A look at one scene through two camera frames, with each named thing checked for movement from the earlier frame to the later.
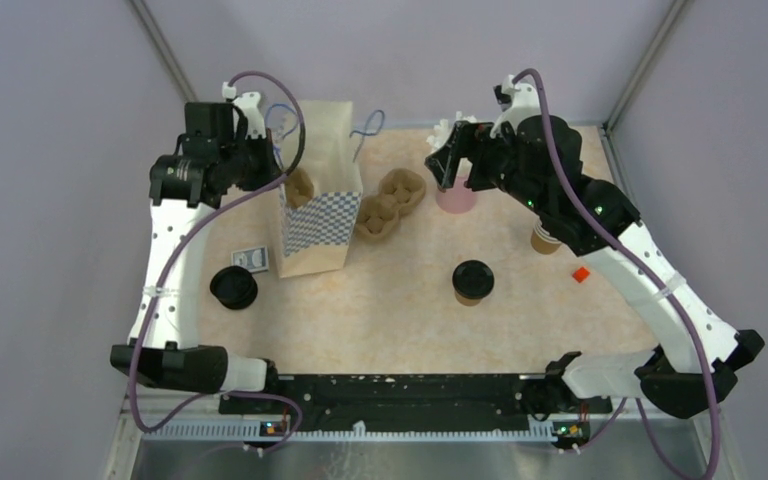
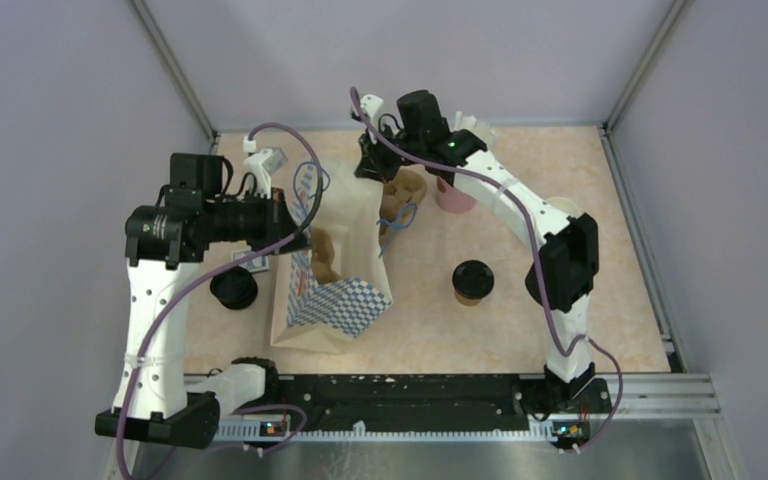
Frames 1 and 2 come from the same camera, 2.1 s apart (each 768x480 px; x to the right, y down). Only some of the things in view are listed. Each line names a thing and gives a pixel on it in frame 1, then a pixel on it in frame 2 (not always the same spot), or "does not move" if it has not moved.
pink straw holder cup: x=459 y=199 does not move
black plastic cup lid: x=473 y=279 does not move
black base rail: x=418 y=403 does not move
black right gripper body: x=494 y=163 → x=385 y=161
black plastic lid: x=234 y=287 does not move
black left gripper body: x=251 y=162 → x=255 y=220
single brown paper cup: x=467 y=301 does not move
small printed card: x=255 y=260 does not move
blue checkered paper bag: x=321 y=234 → x=318 y=317
